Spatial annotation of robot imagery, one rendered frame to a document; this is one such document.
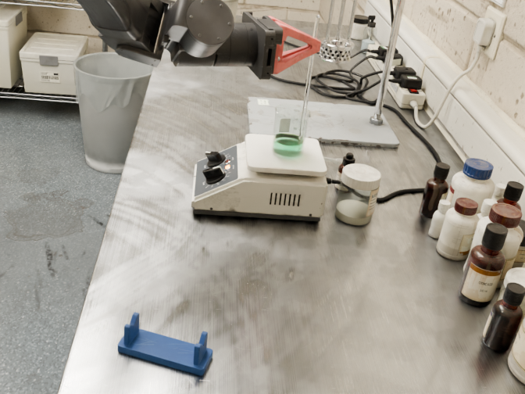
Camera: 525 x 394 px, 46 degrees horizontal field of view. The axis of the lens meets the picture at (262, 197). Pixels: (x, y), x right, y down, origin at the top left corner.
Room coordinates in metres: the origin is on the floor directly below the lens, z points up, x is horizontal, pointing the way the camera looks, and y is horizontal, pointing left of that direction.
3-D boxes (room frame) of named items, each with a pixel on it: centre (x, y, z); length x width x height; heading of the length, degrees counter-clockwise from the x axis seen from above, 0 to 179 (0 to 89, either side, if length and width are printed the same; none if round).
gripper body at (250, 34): (0.82, 0.06, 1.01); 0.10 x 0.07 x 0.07; 22
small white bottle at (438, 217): (0.83, -0.27, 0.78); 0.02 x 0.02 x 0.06
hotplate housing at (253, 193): (0.87, 0.00, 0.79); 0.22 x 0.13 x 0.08; 96
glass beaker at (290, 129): (0.87, -0.03, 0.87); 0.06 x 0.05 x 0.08; 49
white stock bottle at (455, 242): (0.78, -0.29, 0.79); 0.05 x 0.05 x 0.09
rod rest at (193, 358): (0.51, 0.09, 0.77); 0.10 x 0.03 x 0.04; 78
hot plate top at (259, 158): (0.88, -0.03, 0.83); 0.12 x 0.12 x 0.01; 6
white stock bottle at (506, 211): (0.73, -0.32, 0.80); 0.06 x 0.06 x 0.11
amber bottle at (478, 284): (0.68, -0.30, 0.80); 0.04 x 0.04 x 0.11
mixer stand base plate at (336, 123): (1.22, -0.10, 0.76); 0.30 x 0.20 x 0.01; 97
